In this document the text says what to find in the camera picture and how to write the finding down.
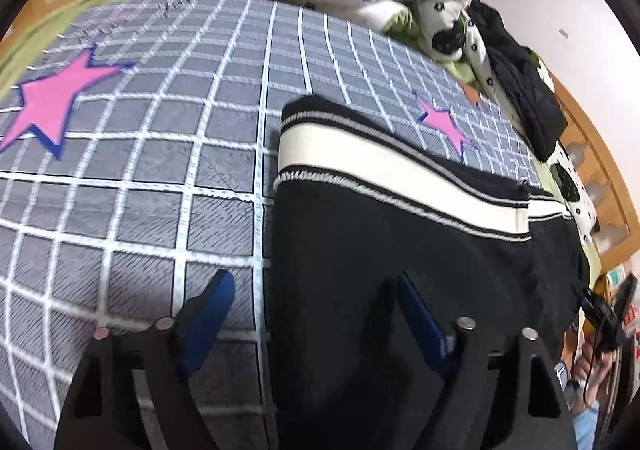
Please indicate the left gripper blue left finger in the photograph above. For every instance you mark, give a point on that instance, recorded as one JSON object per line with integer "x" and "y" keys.
{"x": 200, "y": 320}

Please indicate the green bed sheet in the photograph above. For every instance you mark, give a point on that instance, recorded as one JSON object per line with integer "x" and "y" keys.
{"x": 60, "y": 20}

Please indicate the person's right hand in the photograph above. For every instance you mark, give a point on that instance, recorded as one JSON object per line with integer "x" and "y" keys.
{"x": 591, "y": 366}

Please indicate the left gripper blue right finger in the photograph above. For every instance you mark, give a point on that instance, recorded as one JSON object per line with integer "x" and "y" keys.
{"x": 434, "y": 344}

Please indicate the black clothing pile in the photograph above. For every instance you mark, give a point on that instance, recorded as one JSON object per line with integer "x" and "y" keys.
{"x": 517, "y": 73}

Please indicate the grey plaid blanket with stars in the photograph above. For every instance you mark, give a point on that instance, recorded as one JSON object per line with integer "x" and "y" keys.
{"x": 73, "y": 259}

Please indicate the wooden bed frame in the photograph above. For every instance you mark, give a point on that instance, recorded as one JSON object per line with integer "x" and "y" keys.
{"x": 595, "y": 170}

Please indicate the black pants with white stripe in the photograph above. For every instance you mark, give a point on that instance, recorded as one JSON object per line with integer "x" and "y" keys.
{"x": 356, "y": 206}

